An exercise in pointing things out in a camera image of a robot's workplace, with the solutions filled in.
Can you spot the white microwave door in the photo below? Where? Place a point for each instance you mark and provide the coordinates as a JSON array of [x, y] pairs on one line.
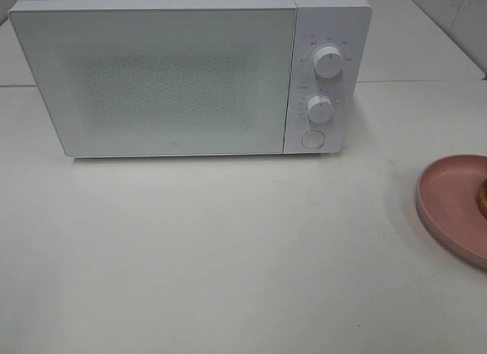
[[153, 83]]

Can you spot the lower white round knob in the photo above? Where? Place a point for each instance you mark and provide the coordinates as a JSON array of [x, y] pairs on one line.
[[320, 109]]

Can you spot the white microwave oven body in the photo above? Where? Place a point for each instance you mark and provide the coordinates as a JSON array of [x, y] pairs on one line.
[[317, 23]]

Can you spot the toy burger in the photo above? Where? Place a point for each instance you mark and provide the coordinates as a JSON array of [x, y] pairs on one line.
[[483, 198]]

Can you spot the upper white round knob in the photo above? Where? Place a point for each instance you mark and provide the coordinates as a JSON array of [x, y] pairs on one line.
[[327, 61]]

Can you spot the white round knob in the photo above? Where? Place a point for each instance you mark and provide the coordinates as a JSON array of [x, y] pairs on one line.
[[320, 109], [327, 61]]

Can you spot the pink round plate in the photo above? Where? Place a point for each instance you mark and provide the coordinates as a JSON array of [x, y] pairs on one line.
[[449, 206]]

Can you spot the white round door button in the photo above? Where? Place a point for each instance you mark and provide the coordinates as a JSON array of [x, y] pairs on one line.
[[313, 139]]

